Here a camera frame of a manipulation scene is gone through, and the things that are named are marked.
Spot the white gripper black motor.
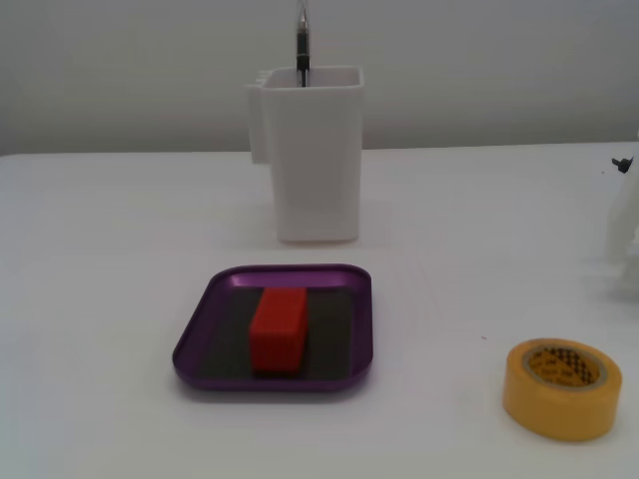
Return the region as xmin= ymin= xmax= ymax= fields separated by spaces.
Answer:
xmin=605 ymin=128 xmax=639 ymax=301

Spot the red cube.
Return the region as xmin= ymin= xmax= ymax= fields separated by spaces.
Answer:
xmin=248 ymin=286 xmax=309 ymax=378

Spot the yellow tape roll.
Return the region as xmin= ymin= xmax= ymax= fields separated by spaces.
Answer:
xmin=501 ymin=337 xmax=624 ymax=443

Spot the white plastic pen holder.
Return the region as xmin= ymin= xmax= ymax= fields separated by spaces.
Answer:
xmin=245 ymin=66 xmax=364 ymax=245

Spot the clear ballpoint pen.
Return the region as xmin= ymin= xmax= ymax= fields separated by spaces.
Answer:
xmin=294 ymin=0 xmax=313 ymax=89

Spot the purple metal tray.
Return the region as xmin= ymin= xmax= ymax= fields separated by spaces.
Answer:
xmin=172 ymin=263 xmax=375 ymax=393

